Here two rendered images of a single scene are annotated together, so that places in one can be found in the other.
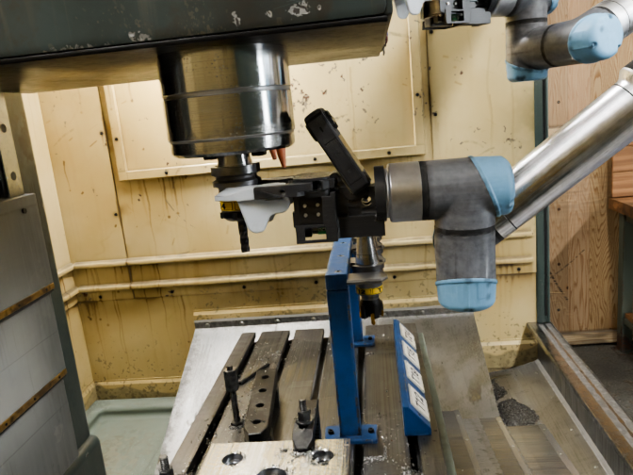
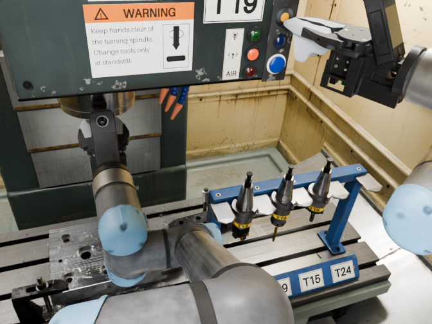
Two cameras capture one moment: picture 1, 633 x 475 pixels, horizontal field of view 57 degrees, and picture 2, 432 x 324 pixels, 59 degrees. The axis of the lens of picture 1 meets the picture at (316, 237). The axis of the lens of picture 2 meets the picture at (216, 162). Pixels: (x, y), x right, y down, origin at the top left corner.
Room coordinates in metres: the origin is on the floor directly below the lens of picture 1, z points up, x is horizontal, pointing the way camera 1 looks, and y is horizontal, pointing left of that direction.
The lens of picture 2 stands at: (0.63, -0.66, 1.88)
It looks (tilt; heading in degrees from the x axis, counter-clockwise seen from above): 37 degrees down; 61
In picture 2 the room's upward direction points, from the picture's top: 5 degrees clockwise
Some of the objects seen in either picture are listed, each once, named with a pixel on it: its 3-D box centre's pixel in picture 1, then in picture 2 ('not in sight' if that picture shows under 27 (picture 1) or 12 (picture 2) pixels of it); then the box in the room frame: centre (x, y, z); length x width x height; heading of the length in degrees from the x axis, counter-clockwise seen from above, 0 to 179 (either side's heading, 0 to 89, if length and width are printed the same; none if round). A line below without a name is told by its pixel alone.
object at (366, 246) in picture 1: (365, 244); (245, 195); (1.04, -0.09, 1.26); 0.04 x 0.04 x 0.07
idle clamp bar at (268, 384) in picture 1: (263, 412); (206, 222); (1.05, 0.14, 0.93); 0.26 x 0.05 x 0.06; 179
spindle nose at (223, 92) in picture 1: (228, 103); (94, 75); (0.75, 0.09, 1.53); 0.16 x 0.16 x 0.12
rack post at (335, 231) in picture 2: (351, 289); (342, 211); (1.43, -0.08, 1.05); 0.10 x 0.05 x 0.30; 84
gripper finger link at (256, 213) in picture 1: (253, 209); (87, 137); (0.71, 0.07, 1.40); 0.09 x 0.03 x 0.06; 97
